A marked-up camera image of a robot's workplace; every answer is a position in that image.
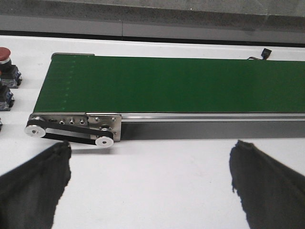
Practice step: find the white pulley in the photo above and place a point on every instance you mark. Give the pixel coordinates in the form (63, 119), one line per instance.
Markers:
(35, 131)
(104, 142)

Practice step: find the white pulley left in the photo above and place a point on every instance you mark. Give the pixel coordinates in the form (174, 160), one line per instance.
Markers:
(35, 131)

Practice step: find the grey stone slab left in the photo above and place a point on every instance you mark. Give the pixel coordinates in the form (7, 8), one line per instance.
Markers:
(58, 17)

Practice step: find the green conveyor belt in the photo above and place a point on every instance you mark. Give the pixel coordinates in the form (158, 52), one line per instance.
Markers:
(87, 83)

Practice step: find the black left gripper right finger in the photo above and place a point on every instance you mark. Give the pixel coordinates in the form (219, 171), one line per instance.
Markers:
(272, 194)

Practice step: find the grey stone slab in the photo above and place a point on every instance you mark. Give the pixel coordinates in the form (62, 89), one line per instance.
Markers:
(58, 17)
(217, 26)

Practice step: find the steel motor bracket plate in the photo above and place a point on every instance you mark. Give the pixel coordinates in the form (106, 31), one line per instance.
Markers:
(103, 121)

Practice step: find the red mushroom push button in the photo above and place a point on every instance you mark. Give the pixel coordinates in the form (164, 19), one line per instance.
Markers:
(9, 73)

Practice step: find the push button black blue base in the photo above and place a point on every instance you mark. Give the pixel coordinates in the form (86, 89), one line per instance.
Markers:
(6, 98)

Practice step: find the black sensor with cable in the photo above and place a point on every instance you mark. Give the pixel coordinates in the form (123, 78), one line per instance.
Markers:
(264, 55)

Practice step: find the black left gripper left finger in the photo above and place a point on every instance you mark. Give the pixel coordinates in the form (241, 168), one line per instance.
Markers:
(29, 194)

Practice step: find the white pulley right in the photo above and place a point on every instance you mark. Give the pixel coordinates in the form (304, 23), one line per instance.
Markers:
(104, 142)

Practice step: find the grey stone slab right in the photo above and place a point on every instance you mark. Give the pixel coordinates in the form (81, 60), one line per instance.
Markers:
(217, 26)

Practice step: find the black drive belt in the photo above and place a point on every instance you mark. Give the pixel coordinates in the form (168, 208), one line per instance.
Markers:
(74, 134)

